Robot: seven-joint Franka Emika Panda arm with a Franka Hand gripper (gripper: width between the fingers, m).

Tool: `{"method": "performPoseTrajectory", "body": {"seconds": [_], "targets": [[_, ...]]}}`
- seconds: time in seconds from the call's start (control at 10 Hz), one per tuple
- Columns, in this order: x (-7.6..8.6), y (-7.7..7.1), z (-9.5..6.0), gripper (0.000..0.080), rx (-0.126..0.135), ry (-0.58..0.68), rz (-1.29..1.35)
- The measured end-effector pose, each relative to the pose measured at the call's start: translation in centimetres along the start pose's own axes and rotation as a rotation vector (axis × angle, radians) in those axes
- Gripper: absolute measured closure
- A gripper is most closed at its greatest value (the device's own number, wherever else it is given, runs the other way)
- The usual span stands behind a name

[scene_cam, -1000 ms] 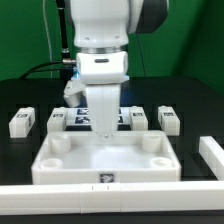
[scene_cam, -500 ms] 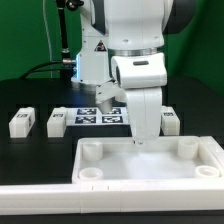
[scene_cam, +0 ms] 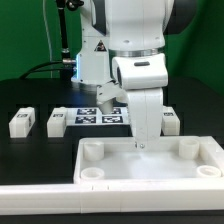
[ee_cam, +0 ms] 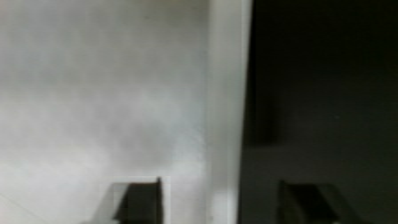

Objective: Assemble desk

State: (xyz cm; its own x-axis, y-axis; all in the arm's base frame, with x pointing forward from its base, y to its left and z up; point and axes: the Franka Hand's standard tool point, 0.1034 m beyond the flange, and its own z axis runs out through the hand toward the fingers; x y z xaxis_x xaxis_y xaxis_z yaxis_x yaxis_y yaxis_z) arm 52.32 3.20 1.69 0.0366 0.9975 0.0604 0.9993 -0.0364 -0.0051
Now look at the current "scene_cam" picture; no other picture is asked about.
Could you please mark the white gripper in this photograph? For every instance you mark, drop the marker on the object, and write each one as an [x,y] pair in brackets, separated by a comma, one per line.
[142,80]

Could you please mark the white desk top tray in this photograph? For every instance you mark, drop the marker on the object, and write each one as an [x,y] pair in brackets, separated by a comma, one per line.
[171,157]

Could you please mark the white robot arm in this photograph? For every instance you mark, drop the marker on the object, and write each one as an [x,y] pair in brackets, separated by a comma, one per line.
[125,28]

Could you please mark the fiducial marker sheet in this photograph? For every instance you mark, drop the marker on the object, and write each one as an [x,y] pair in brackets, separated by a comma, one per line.
[92,116]

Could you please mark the white L-shaped fence wall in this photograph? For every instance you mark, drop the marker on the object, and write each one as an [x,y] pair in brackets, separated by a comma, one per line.
[71,198]

